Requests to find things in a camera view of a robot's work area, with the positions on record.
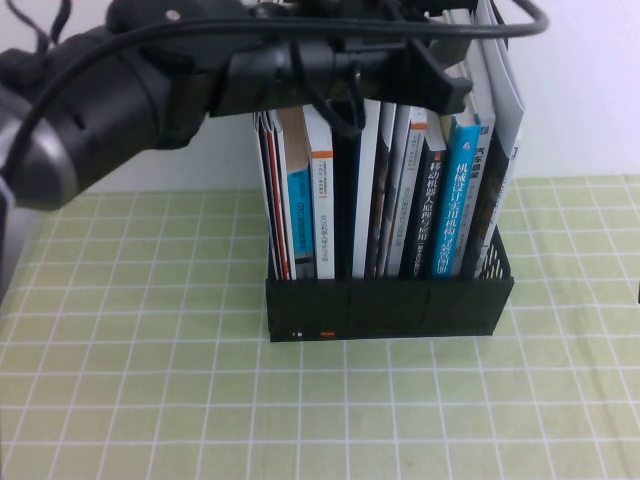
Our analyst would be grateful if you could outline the brown and cyan spine book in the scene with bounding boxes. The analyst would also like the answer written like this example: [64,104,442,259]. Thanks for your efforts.
[276,107,316,266]

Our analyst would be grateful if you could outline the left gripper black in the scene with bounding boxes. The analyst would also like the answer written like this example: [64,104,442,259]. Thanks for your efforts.
[207,37,441,119]

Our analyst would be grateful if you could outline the blue spine mechanical design book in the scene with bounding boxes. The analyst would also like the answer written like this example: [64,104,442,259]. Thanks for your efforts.
[430,112,482,279]

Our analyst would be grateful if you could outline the black perforated plastic book holder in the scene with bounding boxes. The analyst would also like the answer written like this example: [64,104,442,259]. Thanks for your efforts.
[252,0,516,344]

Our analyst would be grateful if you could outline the tall white grey cover book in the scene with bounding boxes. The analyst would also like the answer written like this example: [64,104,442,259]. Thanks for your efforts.
[382,102,416,276]

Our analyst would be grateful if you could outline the thin black red-edged book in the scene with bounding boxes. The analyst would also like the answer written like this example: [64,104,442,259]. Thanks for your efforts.
[262,112,294,280]

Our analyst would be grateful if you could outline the white spine book orange band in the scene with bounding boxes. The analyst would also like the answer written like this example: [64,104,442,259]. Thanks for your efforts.
[398,107,430,277]

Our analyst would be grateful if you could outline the black spine robot book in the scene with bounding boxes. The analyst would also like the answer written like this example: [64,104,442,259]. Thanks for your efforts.
[399,137,447,279]

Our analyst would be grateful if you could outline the white spine book orange block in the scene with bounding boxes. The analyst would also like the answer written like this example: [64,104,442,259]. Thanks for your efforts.
[302,104,336,280]

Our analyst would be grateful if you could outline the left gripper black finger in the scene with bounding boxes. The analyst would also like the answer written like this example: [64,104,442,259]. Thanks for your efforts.
[437,29,474,69]
[412,42,474,115]

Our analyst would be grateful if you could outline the grey white spine car book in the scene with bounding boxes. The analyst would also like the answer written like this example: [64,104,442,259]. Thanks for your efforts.
[457,9,497,279]

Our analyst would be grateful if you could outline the green white checked tablecloth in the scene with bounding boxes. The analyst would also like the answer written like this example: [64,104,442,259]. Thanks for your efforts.
[0,172,640,480]

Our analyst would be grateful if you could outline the thin black cable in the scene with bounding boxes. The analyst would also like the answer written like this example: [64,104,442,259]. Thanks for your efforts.
[292,39,369,137]
[7,0,74,54]

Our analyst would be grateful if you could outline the white book with dashboard cover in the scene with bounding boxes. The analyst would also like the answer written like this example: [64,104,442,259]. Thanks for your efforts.
[487,0,525,241]

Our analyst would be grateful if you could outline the thin white paper booklets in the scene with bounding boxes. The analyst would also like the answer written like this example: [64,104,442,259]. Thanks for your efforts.
[253,110,281,279]

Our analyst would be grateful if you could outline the thin dark orange cover magazine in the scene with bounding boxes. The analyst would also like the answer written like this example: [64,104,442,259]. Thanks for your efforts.
[364,102,399,279]

